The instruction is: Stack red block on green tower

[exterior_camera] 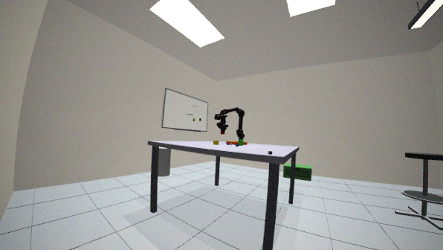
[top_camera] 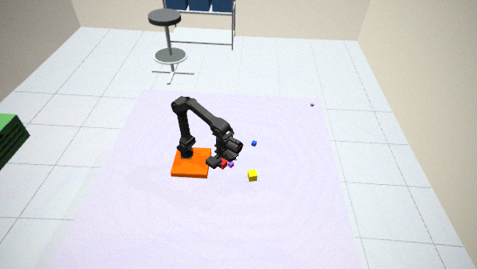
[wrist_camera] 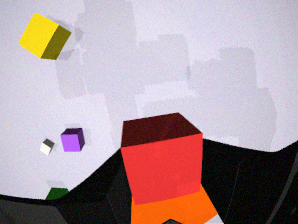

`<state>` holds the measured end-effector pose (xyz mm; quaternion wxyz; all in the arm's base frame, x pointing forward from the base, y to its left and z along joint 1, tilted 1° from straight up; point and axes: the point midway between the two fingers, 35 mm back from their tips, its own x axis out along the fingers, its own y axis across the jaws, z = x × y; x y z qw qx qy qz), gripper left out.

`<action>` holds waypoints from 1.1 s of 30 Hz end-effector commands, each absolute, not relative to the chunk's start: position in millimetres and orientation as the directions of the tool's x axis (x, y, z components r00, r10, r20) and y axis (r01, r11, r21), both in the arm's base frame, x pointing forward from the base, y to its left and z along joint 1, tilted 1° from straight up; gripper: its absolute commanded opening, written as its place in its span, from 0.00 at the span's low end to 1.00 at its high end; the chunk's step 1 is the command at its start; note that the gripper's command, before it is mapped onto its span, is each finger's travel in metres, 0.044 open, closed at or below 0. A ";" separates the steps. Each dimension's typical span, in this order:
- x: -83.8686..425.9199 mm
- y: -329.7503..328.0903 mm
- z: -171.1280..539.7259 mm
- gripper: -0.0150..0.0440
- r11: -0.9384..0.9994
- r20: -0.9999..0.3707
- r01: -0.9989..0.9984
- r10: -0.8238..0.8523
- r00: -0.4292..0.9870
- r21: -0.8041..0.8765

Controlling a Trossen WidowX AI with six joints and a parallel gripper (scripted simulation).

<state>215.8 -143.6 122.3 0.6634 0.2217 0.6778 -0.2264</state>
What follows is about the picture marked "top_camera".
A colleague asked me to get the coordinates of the yellow cube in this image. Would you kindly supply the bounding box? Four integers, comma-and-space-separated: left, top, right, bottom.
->
247, 170, 258, 182

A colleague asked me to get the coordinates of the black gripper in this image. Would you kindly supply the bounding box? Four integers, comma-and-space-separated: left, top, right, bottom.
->
206, 144, 227, 169

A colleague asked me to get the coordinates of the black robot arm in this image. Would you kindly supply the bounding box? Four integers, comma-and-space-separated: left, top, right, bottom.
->
171, 96, 243, 163

